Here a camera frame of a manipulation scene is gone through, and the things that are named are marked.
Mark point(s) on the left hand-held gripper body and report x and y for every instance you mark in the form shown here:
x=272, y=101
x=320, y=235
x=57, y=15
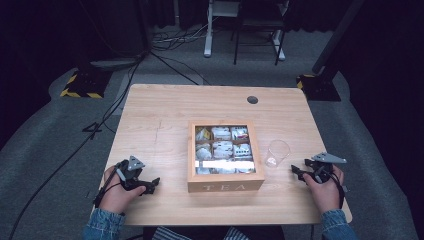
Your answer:
x=133, y=173

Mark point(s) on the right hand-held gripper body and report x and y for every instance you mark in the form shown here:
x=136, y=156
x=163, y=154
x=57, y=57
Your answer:
x=322, y=164

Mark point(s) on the person's left hand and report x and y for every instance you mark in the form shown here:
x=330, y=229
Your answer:
x=116, y=196

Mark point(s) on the person's right hand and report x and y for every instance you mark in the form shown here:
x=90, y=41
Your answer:
x=325, y=195

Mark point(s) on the clear plastic cup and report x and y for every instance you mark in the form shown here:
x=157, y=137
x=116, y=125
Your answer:
x=277, y=154

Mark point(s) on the person's striped clothing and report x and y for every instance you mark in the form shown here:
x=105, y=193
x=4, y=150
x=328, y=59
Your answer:
x=173, y=234

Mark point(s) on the wooden tea box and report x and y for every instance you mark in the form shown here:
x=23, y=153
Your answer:
x=226, y=183

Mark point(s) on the group of tea bags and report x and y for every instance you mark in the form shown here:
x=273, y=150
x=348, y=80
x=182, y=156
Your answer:
x=222, y=148

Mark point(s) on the stand base with yellow-black tape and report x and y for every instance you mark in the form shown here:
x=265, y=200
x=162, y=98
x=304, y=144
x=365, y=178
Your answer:
x=318, y=88
x=85, y=85

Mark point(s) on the white desk leg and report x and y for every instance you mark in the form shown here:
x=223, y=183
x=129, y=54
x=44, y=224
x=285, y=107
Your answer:
x=208, y=33
x=279, y=46

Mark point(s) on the dark slanted stand pole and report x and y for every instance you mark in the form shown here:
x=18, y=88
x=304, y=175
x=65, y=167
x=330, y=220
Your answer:
x=336, y=36

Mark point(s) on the black metal chair frame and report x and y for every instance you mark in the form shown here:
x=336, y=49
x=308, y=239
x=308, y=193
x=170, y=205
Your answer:
x=258, y=23

